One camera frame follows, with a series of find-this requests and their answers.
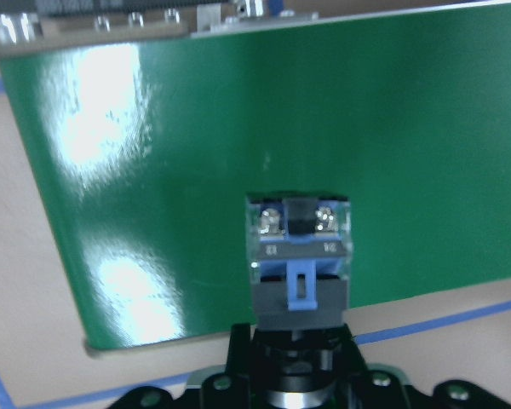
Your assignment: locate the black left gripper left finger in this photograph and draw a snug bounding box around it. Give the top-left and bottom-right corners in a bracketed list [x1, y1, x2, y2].
[187, 324, 251, 408]

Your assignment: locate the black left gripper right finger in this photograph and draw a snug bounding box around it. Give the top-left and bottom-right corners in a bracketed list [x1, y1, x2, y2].
[357, 364, 511, 409]

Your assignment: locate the green conveyor belt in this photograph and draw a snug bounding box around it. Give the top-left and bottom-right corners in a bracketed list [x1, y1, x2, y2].
[0, 1, 511, 350]

